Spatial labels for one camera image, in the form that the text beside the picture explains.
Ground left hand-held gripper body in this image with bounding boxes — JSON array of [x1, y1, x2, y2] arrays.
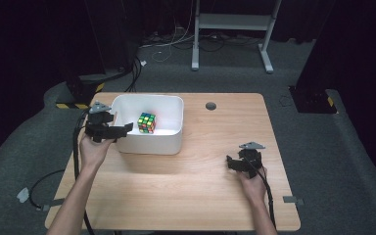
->
[[83, 100, 116, 144]]

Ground person's right hand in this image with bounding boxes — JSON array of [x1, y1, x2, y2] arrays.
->
[[238, 165, 269, 205]]

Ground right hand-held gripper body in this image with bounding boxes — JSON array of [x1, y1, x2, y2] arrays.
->
[[236, 140, 266, 179]]

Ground person's left hand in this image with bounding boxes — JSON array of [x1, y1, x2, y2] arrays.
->
[[78, 132, 116, 172]]

